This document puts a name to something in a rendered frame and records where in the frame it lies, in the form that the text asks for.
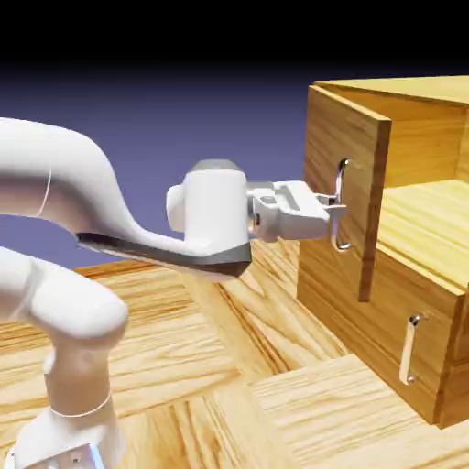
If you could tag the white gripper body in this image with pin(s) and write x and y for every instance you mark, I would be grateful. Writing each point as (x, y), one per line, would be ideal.
(301, 216)

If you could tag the tall wood cabinet door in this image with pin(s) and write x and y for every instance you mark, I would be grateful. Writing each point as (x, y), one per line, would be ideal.
(340, 183)

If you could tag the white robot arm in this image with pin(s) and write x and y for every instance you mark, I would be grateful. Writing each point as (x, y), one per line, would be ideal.
(212, 216)

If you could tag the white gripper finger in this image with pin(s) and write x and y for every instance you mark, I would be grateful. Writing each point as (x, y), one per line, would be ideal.
(324, 199)
(337, 211)

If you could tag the light wood cabinet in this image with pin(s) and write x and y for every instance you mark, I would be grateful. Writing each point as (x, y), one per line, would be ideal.
(421, 234)

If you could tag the short wood cabinet door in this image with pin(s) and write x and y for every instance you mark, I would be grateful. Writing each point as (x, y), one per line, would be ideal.
(388, 329)

